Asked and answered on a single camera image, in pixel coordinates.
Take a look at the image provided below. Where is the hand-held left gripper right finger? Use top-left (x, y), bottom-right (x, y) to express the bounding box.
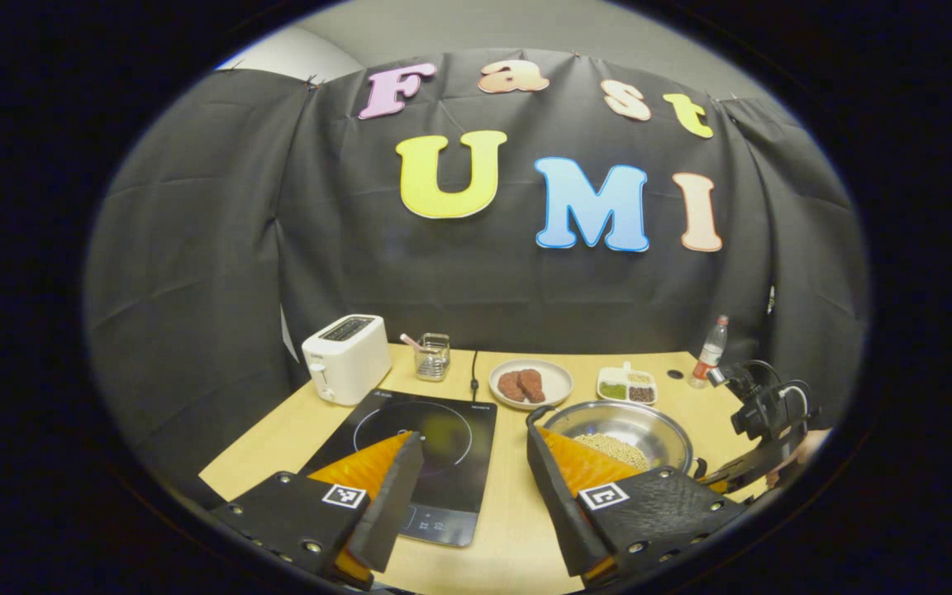
top-left (526, 421), bottom-right (748, 586)

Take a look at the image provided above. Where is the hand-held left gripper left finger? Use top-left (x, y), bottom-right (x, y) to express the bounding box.
top-left (210, 430), bottom-right (426, 589)

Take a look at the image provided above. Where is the metal wire basket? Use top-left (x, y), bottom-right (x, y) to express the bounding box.
top-left (414, 332), bottom-right (452, 382)

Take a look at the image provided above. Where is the black induction cooktop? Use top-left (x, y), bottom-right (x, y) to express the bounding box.
top-left (298, 388), bottom-right (498, 548)

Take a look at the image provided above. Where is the white divided dish of beans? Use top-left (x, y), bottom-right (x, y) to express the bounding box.
top-left (596, 361), bottom-right (659, 406)

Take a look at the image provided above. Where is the white toaster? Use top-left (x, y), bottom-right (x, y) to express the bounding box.
top-left (302, 314), bottom-right (393, 407)

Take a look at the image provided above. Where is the clear plastic bottle red label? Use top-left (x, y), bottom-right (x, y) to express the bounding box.
top-left (688, 315), bottom-right (730, 389)

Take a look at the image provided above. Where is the steel pot with black handles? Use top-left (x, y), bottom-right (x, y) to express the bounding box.
top-left (526, 400), bottom-right (708, 484)

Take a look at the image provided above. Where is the pile of soybeans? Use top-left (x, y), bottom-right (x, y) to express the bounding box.
top-left (573, 432), bottom-right (650, 472)

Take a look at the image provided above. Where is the white round plate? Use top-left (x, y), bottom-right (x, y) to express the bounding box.
top-left (489, 359), bottom-right (574, 411)

